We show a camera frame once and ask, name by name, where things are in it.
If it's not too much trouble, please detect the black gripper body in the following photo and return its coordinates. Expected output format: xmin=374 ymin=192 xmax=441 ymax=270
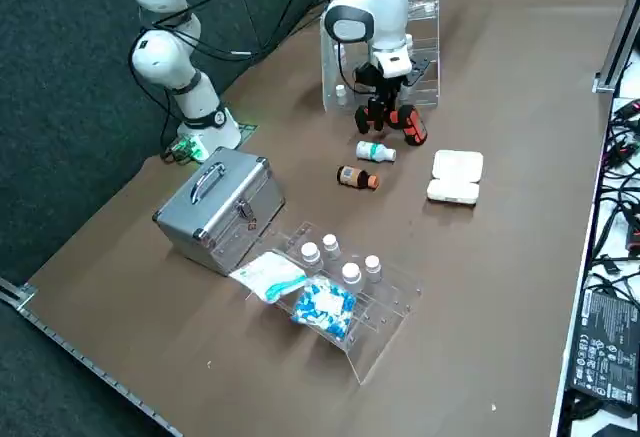
xmin=353 ymin=56 xmax=433 ymax=103

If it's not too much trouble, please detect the white medicine bottle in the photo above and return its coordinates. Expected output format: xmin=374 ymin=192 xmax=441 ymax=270
xmin=355 ymin=140 xmax=398 ymax=163

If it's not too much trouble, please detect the brown medicine bottle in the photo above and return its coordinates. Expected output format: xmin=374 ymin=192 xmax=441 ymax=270
xmin=337 ymin=164 xmax=381 ymax=191

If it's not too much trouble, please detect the clear acrylic tiered shelf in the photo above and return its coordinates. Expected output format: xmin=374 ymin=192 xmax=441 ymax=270
xmin=319 ymin=0 xmax=442 ymax=117

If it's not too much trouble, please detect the white plastic pill case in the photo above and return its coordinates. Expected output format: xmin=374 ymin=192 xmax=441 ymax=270
xmin=426 ymin=149 xmax=485 ymax=207

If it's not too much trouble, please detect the silver aluminium carrying case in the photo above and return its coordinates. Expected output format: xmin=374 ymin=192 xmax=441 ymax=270
xmin=152 ymin=146 xmax=287 ymax=277

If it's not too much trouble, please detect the green connector block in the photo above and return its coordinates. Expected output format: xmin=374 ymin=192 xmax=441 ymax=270
xmin=160 ymin=136 xmax=209 ymax=165

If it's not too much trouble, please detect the white and teal packet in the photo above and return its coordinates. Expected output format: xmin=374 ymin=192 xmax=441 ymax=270
xmin=228 ymin=250 xmax=307 ymax=304

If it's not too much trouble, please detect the bag of blue capsules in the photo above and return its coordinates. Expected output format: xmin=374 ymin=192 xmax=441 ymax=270
xmin=290 ymin=276 xmax=359 ymax=342

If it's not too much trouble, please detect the clear acrylic slanted organizer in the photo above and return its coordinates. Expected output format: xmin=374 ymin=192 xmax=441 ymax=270
xmin=209 ymin=220 xmax=425 ymax=387

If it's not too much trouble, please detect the black labelled power adapter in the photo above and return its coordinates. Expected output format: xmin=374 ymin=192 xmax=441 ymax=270
xmin=567 ymin=285 xmax=640 ymax=404

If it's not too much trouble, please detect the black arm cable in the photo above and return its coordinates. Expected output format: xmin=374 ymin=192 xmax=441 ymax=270
xmin=128 ymin=0 xmax=354 ymax=156

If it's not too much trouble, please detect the aluminium profile post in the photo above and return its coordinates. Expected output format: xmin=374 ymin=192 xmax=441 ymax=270
xmin=593 ymin=0 xmax=640 ymax=94

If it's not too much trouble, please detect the aluminium edge rail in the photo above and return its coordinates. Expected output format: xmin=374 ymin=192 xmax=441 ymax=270
xmin=0 ymin=276 xmax=182 ymax=437

